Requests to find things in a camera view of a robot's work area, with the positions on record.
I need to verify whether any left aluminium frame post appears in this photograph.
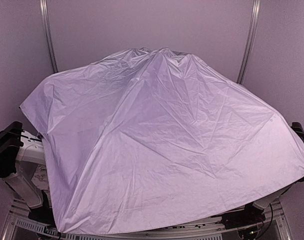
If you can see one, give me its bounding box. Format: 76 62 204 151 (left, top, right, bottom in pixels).
39 0 58 73

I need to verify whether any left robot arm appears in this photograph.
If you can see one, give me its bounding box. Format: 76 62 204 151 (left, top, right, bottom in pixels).
0 121 56 227

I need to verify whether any lilac folding umbrella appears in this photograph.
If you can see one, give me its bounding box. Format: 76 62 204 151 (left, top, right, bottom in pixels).
20 48 304 235

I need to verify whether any aluminium frame post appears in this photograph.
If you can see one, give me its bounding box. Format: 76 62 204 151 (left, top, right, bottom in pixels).
39 0 58 73
237 0 261 85

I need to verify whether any aluminium front rail base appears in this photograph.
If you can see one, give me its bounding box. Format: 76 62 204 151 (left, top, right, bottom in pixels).
1 198 293 240

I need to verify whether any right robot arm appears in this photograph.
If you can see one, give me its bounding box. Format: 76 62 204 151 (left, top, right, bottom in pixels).
220 122 304 240

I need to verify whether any right aluminium frame post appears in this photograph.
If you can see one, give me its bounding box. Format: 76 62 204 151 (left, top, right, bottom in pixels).
237 0 261 85

